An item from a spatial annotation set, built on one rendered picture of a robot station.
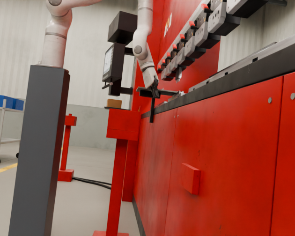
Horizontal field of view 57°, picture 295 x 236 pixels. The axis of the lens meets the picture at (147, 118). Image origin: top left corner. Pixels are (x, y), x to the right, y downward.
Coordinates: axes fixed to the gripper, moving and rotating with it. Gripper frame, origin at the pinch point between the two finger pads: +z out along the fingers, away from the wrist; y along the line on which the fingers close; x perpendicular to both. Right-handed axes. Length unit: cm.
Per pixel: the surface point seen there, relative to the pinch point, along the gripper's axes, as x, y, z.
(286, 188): -43, 104, 42
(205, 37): 11.6, 40.6, -13.1
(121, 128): -27.5, 4.5, 15.2
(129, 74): 290, -634, -232
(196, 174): -33, 67, 41
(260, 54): -12, 83, 14
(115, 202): -36, -11, 51
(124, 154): -26.6, -4.2, 28.2
